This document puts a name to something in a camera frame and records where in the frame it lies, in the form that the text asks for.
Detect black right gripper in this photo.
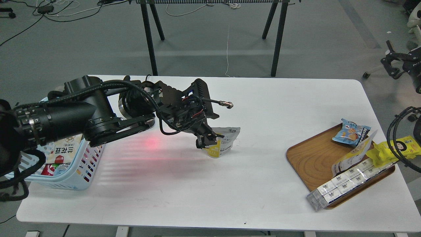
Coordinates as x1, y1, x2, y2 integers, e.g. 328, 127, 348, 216
381, 40, 421, 94

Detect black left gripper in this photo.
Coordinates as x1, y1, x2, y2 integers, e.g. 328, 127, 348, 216
178, 115, 225, 149

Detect yellow nut snack pouch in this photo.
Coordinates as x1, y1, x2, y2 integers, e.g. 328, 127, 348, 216
202, 127, 241, 158

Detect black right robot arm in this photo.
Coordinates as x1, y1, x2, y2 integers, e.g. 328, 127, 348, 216
381, 40, 421, 172

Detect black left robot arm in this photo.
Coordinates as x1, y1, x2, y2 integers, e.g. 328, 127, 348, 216
0, 75, 233, 201

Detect blue snack packet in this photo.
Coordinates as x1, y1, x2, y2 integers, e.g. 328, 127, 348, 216
332, 118, 371, 147

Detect yellow cartoon snack bag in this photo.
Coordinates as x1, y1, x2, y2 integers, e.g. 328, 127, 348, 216
366, 136, 421, 168

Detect light blue plastic basket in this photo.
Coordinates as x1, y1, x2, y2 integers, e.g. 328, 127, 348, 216
5, 97, 106, 191

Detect white red snack bag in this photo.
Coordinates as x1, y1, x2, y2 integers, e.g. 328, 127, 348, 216
40, 134, 83, 176

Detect white yellow standing pouch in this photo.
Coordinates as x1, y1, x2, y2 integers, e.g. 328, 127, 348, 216
331, 130, 377, 177

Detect round wooden tray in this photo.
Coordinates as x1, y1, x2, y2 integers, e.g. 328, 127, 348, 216
286, 122, 395, 210

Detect long clear biscuit pack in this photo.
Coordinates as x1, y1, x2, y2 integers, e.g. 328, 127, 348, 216
306, 158, 395, 212

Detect white hanging cord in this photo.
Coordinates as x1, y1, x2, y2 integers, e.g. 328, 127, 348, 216
225, 26, 235, 78

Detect black floor cables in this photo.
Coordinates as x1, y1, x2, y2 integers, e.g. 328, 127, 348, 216
0, 0, 132, 45

